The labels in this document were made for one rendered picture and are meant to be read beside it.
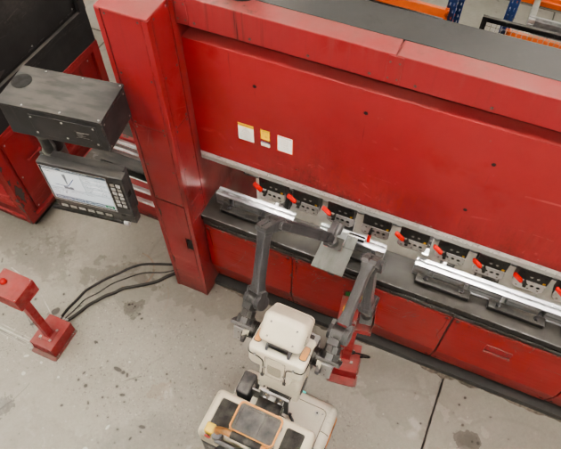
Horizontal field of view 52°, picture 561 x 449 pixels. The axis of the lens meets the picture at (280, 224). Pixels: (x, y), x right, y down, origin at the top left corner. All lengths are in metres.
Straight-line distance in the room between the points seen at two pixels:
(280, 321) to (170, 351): 1.63
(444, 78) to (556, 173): 0.60
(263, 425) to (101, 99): 1.66
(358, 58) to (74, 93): 1.24
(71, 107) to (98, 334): 1.99
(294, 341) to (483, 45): 1.42
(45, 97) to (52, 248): 2.12
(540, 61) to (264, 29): 1.04
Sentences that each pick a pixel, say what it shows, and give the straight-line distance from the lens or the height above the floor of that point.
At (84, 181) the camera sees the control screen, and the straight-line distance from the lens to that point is 2.94.
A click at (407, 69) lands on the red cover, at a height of 2.25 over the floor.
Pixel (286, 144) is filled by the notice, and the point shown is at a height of 1.60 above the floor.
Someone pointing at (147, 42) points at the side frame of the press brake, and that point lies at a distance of 2.50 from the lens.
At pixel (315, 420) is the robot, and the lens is 3.55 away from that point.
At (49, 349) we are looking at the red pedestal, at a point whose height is 0.12.
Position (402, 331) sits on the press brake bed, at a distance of 3.69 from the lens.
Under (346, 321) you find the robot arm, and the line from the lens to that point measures 2.66.
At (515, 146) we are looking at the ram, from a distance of 2.43.
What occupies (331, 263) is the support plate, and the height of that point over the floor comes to 1.00.
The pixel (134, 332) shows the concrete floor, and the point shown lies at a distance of 4.16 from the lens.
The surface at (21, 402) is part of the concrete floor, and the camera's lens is 4.21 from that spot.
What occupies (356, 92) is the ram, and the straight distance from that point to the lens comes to 2.44.
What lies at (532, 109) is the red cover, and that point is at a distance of 2.28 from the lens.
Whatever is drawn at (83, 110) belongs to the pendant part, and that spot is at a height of 1.95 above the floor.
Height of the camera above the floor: 3.69
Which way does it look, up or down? 55 degrees down
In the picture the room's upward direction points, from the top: straight up
